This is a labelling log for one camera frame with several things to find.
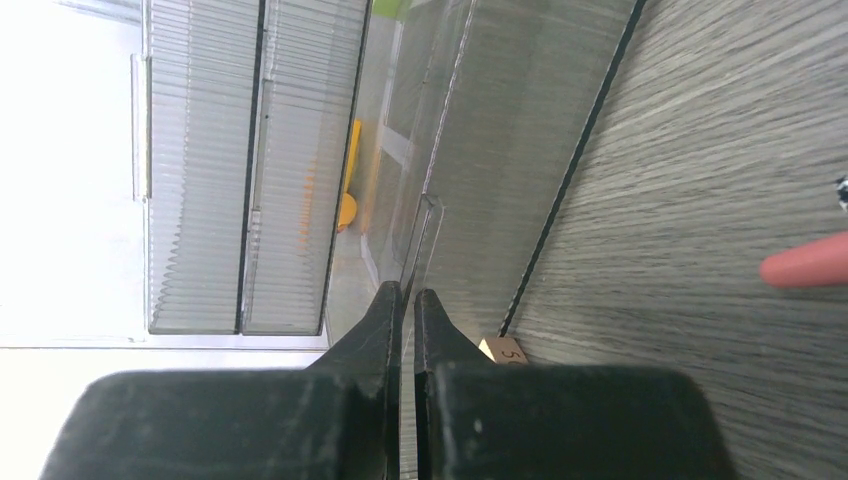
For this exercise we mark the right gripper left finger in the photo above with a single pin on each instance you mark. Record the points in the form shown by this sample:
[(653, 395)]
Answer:
[(335, 419)]

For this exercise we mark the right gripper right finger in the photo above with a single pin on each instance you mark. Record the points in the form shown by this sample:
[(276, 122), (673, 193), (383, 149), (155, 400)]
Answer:
[(477, 419)]

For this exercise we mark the clear acrylic drawer organizer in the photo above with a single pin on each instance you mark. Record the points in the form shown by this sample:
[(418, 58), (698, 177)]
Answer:
[(472, 113)]

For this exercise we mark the houndstooth mascara tube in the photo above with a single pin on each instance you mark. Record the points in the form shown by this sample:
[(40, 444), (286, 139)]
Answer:
[(842, 192)]

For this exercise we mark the pink makeup brush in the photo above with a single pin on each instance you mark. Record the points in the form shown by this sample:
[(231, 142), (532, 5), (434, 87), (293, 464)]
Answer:
[(816, 264)]

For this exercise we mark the colourful toy block stack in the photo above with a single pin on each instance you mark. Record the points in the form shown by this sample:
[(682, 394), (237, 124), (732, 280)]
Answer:
[(349, 207)]

